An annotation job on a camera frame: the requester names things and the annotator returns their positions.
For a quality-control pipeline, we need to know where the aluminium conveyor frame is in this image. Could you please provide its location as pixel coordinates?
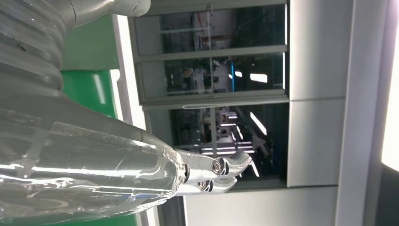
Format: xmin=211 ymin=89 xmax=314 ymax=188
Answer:
xmin=109 ymin=14 xmax=161 ymax=226

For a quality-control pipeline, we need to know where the green conveyor belt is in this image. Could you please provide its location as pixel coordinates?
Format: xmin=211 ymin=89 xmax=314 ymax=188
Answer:
xmin=61 ymin=14 xmax=139 ymax=226

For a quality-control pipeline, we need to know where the dark framed glass partition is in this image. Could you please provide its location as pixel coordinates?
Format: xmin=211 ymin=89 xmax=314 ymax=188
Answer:
xmin=128 ymin=0 xmax=290 ymax=193

